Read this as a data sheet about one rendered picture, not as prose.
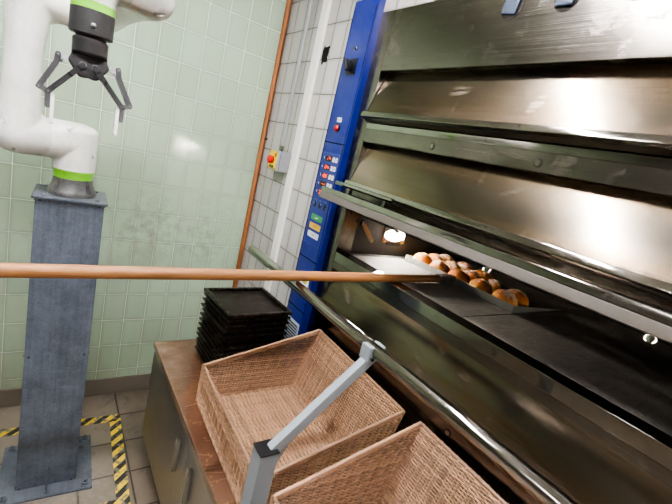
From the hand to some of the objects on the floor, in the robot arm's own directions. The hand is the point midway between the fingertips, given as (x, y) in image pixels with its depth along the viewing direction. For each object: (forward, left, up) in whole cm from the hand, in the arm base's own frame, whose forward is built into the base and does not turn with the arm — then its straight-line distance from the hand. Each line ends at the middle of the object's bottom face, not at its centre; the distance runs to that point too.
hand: (84, 125), depth 101 cm
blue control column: (-29, +183, -148) cm, 237 cm away
